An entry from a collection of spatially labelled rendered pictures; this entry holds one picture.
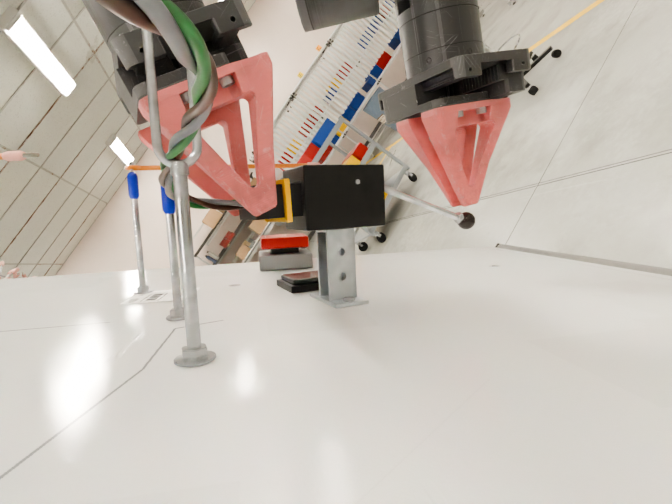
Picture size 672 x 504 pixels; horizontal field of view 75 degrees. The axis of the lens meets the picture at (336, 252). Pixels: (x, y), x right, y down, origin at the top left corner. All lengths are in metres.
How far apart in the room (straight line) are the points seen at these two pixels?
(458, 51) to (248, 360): 0.24
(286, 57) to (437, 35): 8.94
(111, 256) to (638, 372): 8.38
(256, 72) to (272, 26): 9.25
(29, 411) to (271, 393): 0.08
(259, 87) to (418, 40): 0.14
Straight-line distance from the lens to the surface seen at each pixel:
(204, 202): 0.26
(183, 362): 0.20
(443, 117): 0.32
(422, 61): 0.34
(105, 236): 8.51
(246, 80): 0.24
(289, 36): 9.45
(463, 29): 0.34
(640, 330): 0.25
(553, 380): 0.18
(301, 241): 0.46
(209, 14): 0.24
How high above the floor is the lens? 1.15
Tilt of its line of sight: 12 degrees down
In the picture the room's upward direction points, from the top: 56 degrees counter-clockwise
